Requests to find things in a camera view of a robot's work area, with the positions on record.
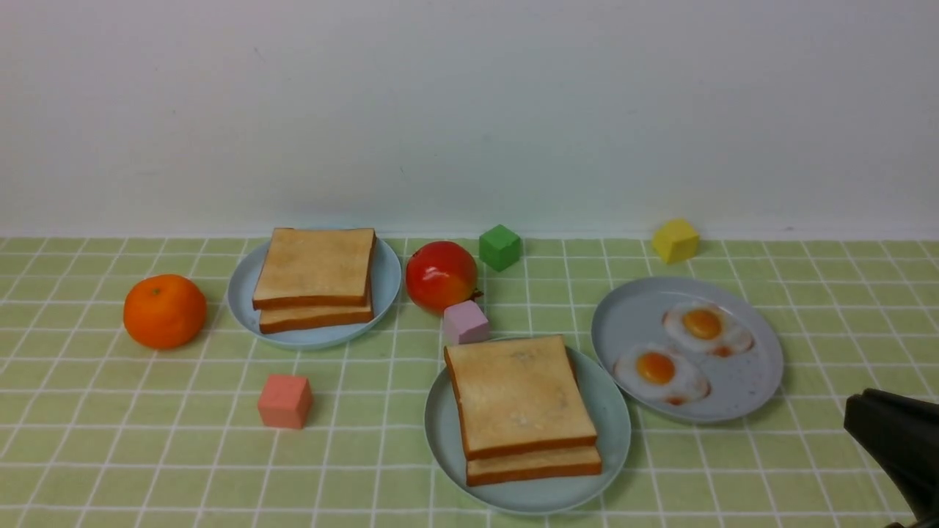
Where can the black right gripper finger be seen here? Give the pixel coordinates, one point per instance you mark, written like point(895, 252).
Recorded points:
point(901, 434)

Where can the toast slice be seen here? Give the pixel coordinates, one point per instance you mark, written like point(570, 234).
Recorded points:
point(315, 268)
point(517, 396)
point(539, 464)
point(312, 317)

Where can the back fried egg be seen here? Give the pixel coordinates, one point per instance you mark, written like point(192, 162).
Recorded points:
point(705, 330)

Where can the fried egg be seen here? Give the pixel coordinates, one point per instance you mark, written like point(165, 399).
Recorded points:
point(705, 330)
point(660, 374)

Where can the grey-blue egg plate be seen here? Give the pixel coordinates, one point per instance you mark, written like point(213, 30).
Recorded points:
point(631, 315)

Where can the front fried egg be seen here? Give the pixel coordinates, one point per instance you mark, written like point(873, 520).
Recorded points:
point(660, 374)

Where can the yellow cube block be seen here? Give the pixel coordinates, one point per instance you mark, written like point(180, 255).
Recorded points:
point(676, 241)

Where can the green cube block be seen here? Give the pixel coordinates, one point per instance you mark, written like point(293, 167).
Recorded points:
point(500, 248)

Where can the pink-lilac cube block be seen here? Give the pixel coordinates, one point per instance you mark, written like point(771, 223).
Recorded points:
point(465, 323)

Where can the teal empty plate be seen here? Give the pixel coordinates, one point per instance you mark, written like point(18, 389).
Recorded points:
point(536, 497)

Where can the red apple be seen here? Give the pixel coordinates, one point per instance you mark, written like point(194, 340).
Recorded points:
point(441, 274)

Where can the salmon cube block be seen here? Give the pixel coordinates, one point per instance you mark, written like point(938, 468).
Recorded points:
point(285, 401)

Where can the light blue bread plate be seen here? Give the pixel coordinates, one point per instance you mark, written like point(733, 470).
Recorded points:
point(386, 281)

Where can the orange mandarin fruit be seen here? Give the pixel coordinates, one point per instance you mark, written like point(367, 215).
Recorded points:
point(164, 311)

